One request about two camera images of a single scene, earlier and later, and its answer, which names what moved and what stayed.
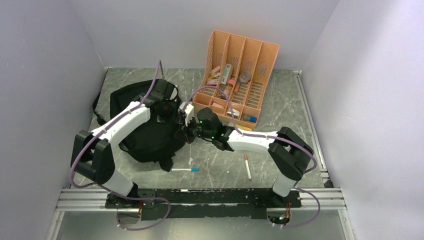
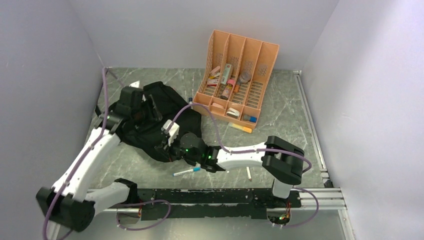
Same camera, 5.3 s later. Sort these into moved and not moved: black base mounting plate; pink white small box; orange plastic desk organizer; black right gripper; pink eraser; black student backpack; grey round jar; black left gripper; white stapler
Moved: black student backpack; black left gripper; black right gripper
Not moved: grey round jar; orange plastic desk organizer; black base mounting plate; pink eraser; pink white small box; white stapler
